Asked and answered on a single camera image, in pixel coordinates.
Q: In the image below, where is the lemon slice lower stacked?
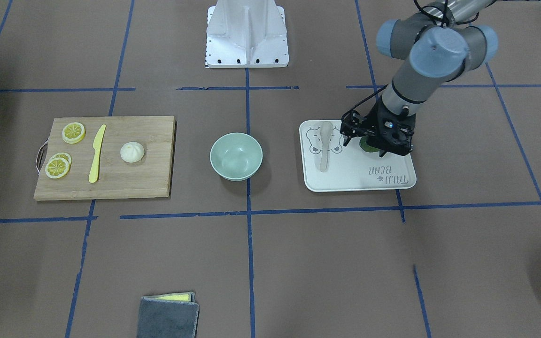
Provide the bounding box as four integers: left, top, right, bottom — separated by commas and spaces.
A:
49, 152, 72, 165

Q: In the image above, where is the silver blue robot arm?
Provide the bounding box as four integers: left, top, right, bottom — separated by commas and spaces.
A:
360, 0, 498, 156

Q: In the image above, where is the grey yellow folded cloth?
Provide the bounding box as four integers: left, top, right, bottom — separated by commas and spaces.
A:
137, 291, 200, 338

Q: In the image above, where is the mint green bowl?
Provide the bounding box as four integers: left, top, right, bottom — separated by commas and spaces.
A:
209, 132, 263, 182

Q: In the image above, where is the beige plastic spoon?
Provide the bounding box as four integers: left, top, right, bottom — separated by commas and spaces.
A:
319, 121, 333, 172

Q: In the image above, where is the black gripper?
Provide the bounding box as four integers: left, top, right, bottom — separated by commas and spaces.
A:
367, 101, 414, 157

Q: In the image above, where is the white steamed bun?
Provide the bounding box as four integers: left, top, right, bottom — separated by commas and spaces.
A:
119, 141, 145, 163

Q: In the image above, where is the single lemon slice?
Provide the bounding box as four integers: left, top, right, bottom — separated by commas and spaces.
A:
62, 122, 85, 144

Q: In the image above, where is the white bear tray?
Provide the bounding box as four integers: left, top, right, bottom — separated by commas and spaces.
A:
299, 120, 417, 192

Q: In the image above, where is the green avocado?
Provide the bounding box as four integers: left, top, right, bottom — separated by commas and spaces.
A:
359, 136, 381, 153

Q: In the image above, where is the yellow plastic knife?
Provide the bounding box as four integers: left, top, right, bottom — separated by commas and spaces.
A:
88, 124, 107, 184

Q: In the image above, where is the bamboo cutting board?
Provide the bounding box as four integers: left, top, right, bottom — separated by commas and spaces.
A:
34, 116, 176, 201

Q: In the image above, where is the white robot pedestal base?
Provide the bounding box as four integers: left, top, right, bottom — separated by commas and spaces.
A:
205, 0, 290, 69

